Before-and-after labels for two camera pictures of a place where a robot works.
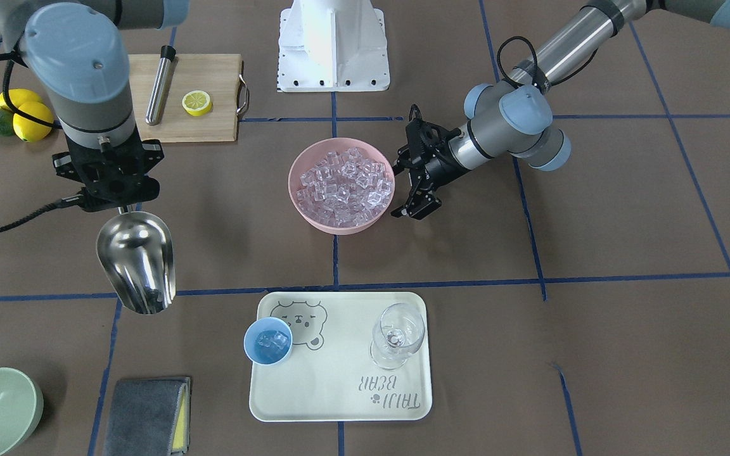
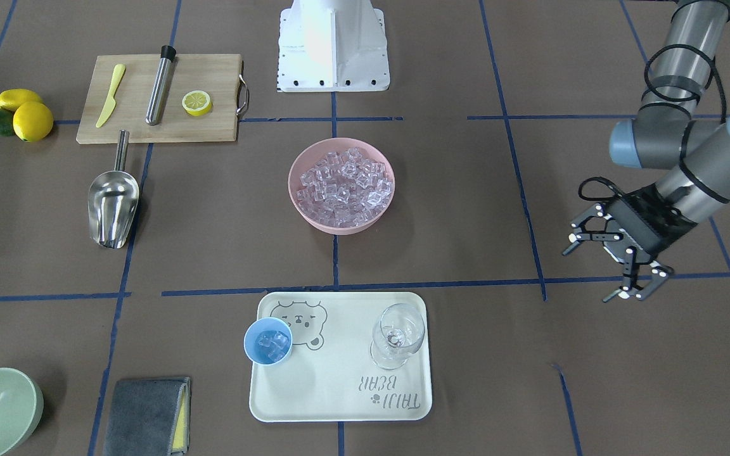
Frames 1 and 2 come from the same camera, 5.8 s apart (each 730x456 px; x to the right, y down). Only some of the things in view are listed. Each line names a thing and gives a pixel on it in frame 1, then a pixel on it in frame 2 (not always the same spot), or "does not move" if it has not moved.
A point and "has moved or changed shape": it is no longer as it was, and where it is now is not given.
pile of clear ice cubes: [345, 189] does not move
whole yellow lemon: [30, 130] does not move
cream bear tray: [329, 375] does not move
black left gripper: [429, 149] → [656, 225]
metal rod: [156, 104] does not move
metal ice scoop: [136, 251] has moved or changed shape
